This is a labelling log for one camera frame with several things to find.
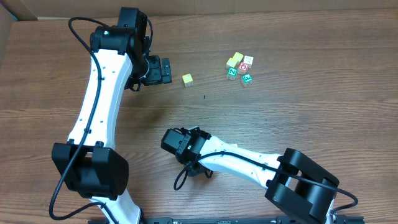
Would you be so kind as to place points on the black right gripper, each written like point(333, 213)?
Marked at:
point(201, 170)

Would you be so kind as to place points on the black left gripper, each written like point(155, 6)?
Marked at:
point(165, 70)

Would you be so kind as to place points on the plain yellow wooden block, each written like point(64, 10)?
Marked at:
point(187, 80)

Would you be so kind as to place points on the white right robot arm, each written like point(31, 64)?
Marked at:
point(294, 183)

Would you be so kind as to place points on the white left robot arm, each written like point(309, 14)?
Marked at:
point(88, 162)

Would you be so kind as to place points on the green Z wooden block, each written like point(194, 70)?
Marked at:
point(232, 73)

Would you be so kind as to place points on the yellow block back left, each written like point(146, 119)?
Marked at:
point(231, 63)

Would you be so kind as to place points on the yellow block back top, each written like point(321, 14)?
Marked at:
point(238, 56)

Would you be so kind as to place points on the red apple wooden block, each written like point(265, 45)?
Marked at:
point(243, 68)

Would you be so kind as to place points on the green E wooden block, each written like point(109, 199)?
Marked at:
point(246, 80)

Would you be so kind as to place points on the white block red print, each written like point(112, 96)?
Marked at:
point(248, 60)

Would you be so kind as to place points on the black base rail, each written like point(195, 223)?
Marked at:
point(340, 219)

